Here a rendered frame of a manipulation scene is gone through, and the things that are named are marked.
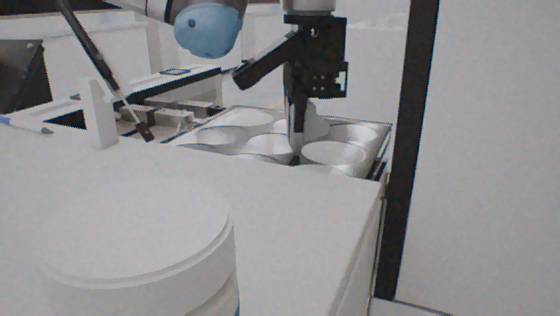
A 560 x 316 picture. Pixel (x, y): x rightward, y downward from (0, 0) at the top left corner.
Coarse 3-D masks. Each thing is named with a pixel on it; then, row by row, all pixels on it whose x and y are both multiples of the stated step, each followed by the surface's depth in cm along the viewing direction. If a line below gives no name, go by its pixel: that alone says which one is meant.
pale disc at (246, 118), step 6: (234, 114) 81; (240, 114) 81; (246, 114) 81; (252, 114) 81; (258, 114) 81; (264, 114) 81; (228, 120) 77; (234, 120) 77; (240, 120) 77; (246, 120) 77; (252, 120) 77; (258, 120) 77; (264, 120) 77; (270, 120) 77
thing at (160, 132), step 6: (156, 126) 80; (162, 126) 80; (168, 126) 80; (138, 132) 76; (156, 132) 76; (162, 132) 76; (168, 132) 76; (174, 132) 76; (138, 138) 73; (156, 138) 73; (162, 138) 73
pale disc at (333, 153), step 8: (312, 144) 64; (320, 144) 64; (328, 144) 65; (336, 144) 65; (344, 144) 65; (304, 152) 61; (312, 152) 61; (320, 152) 61; (328, 152) 61; (336, 152) 61; (344, 152) 61; (352, 152) 61; (360, 152) 61; (312, 160) 58; (320, 160) 58; (328, 160) 58; (336, 160) 58; (344, 160) 58; (352, 160) 58
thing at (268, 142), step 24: (216, 120) 77; (336, 120) 77; (168, 144) 65; (192, 144) 65; (216, 144) 65; (240, 144) 65; (264, 144) 65; (288, 144) 65; (360, 144) 65; (336, 168) 56; (360, 168) 56
